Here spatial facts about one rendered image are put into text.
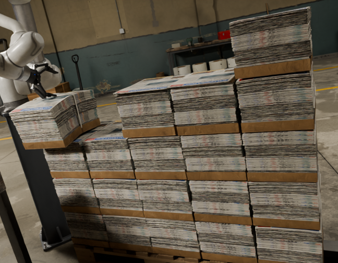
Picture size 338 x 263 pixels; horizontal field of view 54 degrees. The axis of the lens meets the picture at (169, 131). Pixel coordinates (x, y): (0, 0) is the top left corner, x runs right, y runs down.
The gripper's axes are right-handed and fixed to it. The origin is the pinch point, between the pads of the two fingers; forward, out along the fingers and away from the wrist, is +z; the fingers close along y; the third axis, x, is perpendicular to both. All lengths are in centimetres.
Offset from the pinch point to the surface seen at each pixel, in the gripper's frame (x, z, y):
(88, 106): 13.2, 14.3, 11.1
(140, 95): 60, -7, 14
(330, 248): 138, 63, 88
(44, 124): 6.2, -11.6, 25.6
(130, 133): 51, 1, 30
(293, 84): 128, -6, 16
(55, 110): 14.7, -13.2, 19.1
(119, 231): 28, 29, 83
